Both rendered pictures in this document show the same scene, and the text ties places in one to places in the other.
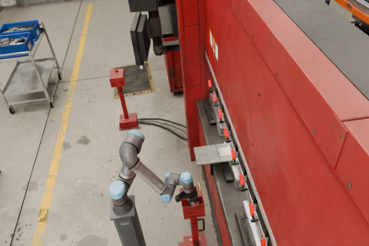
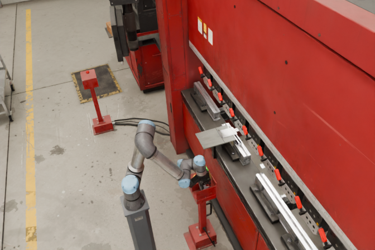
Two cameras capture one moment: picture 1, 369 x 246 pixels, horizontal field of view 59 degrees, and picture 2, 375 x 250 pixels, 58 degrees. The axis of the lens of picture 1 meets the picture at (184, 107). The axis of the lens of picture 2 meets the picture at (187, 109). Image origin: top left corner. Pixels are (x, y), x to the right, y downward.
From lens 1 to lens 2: 47 cm
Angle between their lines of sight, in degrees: 11
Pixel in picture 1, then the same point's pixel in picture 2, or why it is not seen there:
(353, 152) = not seen: outside the picture
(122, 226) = (136, 222)
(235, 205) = (246, 180)
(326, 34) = not seen: outside the picture
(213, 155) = (216, 137)
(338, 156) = not seen: outside the picture
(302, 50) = (347, 9)
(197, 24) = (181, 13)
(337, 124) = not seen: outside the picture
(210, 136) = (205, 122)
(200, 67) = (183, 57)
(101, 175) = (86, 182)
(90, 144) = (66, 153)
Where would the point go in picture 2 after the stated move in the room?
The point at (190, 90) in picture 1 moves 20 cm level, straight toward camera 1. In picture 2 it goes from (174, 81) to (179, 93)
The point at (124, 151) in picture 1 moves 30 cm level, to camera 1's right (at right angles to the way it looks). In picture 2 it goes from (142, 140) to (190, 130)
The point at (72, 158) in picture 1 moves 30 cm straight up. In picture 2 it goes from (48, 170) to (40, 151)
